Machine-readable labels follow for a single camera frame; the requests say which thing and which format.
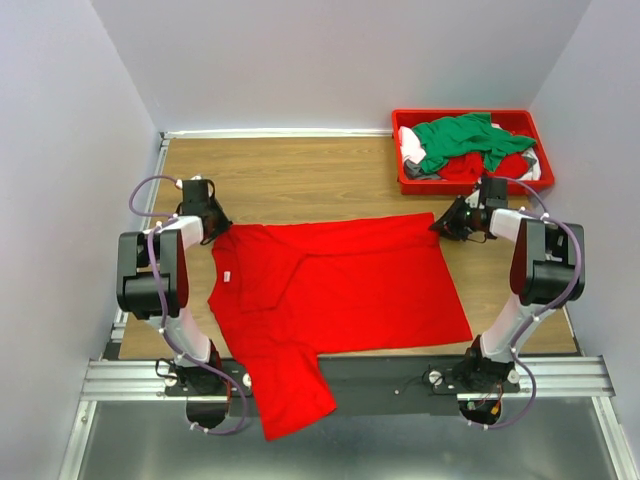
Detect grey t shirt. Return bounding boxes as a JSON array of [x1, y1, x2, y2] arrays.
[[403, 160, 441, 181]]

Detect red plastic bin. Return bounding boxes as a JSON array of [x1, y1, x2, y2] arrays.
[[391, 108, 556, 197]]

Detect pink t shirt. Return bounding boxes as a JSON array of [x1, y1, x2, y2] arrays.
[[398, 126, 426, 165]]

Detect red t shirt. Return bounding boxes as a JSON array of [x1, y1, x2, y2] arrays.
[[437, 152, 529, 182], [208, 213, 472, 441]]

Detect green t shirt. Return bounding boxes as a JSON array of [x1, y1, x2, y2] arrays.
[[412, 112, 537, 174]]

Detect red t shirt in bin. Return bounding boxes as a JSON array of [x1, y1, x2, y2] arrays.
[[437, 152, 529, 182]]

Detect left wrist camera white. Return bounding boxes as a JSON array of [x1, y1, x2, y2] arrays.
[[174, 175, 207, 190]]

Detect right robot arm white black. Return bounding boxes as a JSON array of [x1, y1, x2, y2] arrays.
[[428, 175, 585, 394]]

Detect aluminium frame rail front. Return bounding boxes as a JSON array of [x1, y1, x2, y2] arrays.
[[80, 356, 614, 401]]

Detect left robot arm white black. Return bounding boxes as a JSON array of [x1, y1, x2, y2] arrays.
[[116, 175, 232, 395]]

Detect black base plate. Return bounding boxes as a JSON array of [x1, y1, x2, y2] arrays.
[[155, 355, 520, 426]]

